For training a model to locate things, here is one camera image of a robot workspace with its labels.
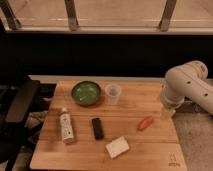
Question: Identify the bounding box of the white tube bottle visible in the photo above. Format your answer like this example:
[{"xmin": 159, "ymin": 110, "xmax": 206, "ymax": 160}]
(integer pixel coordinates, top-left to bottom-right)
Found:
[{"xmin": 60, "ymin": 108, "xmax": 74, "ymax": 144}]

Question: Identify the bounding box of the white sponge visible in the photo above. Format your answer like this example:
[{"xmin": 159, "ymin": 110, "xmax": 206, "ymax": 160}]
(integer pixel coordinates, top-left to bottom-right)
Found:
[{"xmin": 106, "ymin": 136, "xmax": 130, "ymax": 159}]

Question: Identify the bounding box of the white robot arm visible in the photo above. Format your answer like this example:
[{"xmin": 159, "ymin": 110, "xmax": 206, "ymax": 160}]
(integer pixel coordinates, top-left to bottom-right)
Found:
[{"xmin": 159, "ymin": 60, "xmax": 213, "ymax": 120}]

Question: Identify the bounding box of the clear plastic cup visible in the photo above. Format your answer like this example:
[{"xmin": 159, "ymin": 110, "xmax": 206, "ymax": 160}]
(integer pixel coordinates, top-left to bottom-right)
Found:
[{"xmin": 105, "ymin": 84, "xmax": 122, "ymax": 105}]

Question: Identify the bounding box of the wooden cutting board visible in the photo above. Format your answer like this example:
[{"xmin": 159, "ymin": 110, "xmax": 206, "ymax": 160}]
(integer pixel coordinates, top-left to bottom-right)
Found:
[{"xmin": 30, "ymin": 80, "xmax": 187, "ymax": 171}]

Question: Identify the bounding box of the black chair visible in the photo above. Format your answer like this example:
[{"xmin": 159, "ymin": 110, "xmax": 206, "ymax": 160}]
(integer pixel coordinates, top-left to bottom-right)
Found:
[{"xmin": 0, "ymin": 80, "xmax": 42, "ymax": 171}]

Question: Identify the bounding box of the green bowl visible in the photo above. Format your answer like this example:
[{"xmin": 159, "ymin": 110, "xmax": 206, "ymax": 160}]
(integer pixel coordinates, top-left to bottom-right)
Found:
[{"xmin": 71, "ymin": 81, "xmax": 101, "ymax": 106}]

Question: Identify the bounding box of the black rectangular block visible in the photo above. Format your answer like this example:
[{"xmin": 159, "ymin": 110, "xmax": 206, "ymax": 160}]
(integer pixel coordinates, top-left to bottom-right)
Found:
[{"xmin": 92, "ymin": 118, "xmax": 104, "ymax": 140}]

